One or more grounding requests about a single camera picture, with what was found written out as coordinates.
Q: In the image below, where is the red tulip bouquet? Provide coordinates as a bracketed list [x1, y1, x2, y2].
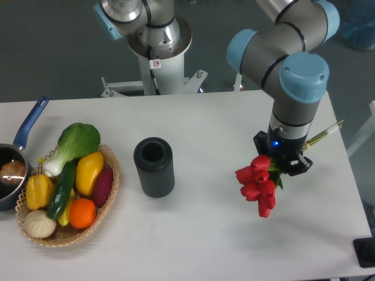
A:
[235, 120, 344, 218]

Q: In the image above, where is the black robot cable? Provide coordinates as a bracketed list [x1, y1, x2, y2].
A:
[146, 45, 161, 95]

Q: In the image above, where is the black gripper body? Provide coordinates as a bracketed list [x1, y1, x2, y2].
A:
[253, 130, 305, 162]

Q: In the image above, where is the green bok choy toy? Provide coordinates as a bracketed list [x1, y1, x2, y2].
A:
[42, 122, 101, 177]

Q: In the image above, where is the blue translucent bin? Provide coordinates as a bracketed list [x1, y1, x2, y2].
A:
[340, 0, 374, 51]

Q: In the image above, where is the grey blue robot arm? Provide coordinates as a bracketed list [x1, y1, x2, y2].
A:
[94, 1, 340, 176]

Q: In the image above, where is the yellow banana toy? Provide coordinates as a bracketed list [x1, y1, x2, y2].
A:
[58, 189, 75, 227]

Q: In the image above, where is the blue handled saucepan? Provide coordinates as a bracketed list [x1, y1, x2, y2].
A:
[1, 96, 49, 211]

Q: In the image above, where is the woven wicker basket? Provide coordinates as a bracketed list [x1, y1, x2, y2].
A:
[15, 144, 120, 247]

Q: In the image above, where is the yellow bell pepper toy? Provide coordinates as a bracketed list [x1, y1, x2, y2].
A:
[26, 174, 54, 210]

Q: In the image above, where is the orange fruit toy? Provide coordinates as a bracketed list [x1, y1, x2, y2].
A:
[70, 198, 96, 229]

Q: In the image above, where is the white frame at right edge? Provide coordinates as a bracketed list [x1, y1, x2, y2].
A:
[346, 101, 374, 157]

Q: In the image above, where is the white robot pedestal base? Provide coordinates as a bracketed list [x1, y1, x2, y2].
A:
[102, 15, 207, 98]

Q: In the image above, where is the purple sweet potato toy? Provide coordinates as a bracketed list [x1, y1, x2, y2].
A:
[91, 167, 113, 207]

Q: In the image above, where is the green cucumber toy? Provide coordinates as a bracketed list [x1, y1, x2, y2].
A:
[47, 160, 77, 220]

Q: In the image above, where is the brown bread roll toy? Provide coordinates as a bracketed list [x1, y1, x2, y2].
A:
[1, 160, 26, 186]

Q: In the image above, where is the white steamed bun toy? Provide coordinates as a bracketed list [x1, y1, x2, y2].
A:
[23, 210, 56, 238]

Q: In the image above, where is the yellow mango toy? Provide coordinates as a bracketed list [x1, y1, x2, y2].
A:
[75, 151, 104, 197]

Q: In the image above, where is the dark grey ribbed vase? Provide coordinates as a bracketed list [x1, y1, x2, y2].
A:
[134, 137, 175, 198]

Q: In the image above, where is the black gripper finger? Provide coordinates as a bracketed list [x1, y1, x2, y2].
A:
[286, 156, 313, 176]

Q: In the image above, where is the black device at table edge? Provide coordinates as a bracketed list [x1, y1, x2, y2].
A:
[353, 237, 374, 268]

